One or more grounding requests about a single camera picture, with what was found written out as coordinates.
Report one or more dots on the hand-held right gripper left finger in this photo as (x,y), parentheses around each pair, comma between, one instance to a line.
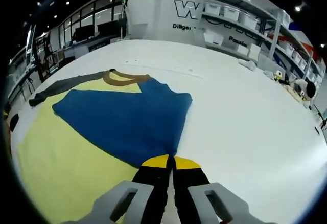
(148,196)

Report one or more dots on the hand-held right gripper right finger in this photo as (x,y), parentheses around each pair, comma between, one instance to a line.
(194,198)

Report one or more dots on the yellow blue grey garment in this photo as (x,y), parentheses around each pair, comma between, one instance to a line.
(122,121)

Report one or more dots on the small black object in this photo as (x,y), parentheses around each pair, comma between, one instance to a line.
(317,131)

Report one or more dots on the white crumpled cloth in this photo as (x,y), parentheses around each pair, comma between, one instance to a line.
(247,64)

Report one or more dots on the beige cloth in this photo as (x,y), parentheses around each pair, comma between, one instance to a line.
(293,93)

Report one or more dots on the black tripod stand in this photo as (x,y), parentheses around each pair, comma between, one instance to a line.
(323,117)

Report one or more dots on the black rounded chair part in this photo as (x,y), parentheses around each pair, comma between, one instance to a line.
(14,121)

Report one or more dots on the grey counter desk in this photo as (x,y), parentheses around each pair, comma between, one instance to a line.
(87,47)

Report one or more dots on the black computer monitor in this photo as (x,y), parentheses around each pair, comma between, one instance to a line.
(84,32)
(108,28)

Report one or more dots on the white pole stand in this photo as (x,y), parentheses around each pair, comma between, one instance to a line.
(124,22)

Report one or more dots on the grey metal shelf rack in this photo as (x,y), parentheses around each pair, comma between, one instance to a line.
(273,34)

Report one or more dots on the row of white storage bins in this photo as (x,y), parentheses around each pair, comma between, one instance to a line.
(232,13)

